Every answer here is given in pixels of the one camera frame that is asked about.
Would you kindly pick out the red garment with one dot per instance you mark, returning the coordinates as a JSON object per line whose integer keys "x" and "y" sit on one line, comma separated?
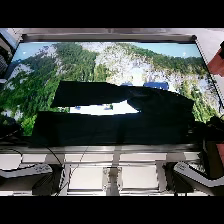
{"x": 218, "y": 63}

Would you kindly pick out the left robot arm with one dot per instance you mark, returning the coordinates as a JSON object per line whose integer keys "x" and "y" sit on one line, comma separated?
{"x": 23, "y": 170}

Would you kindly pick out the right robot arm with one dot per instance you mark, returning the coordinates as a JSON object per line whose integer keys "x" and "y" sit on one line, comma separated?
{"x": 199, "y": 175}

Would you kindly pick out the black pants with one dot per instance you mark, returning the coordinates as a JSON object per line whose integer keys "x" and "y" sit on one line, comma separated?
{"x": 116, "y": 128}

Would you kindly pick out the silver frame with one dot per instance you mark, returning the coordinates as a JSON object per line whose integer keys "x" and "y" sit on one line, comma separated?
{"x": 113, "y": 157}

